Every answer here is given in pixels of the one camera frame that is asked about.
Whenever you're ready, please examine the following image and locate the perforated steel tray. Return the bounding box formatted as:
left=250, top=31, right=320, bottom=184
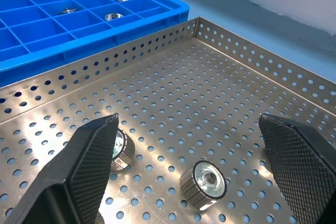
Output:
left=0, top=16, right=336, bottom=224

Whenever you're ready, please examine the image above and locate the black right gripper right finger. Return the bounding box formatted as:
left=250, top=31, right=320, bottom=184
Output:
left=258, top=113, right=336, bottom=224

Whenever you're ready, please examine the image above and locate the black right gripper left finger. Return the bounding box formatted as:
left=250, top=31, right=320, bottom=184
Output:
left=4, top=113, right=120, bottom=224

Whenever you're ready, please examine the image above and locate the blue compartment tray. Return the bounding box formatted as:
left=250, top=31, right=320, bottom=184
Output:
left=0, top=0, right=190, bottom=88

